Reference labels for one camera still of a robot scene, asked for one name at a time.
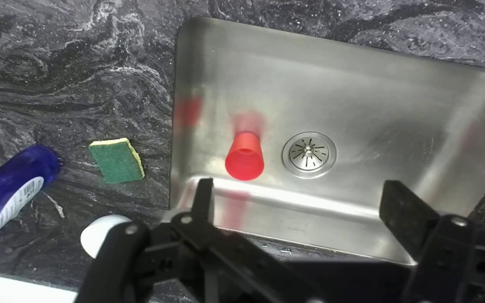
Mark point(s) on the steel sink drain strainer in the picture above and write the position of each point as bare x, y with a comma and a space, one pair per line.
296, 163

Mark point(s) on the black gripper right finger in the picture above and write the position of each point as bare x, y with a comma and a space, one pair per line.
409, 212

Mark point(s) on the white ceramic bowl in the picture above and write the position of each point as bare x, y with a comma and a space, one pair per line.
97, 232

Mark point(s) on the stainless steel sink basin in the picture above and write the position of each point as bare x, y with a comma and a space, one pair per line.
367, 101

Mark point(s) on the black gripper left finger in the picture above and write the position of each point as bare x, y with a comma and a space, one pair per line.
205, 195

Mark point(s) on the green yellow sponge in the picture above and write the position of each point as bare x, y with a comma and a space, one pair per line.
117, 161

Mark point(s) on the red plastic cup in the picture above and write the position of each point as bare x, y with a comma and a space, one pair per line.
245, 161

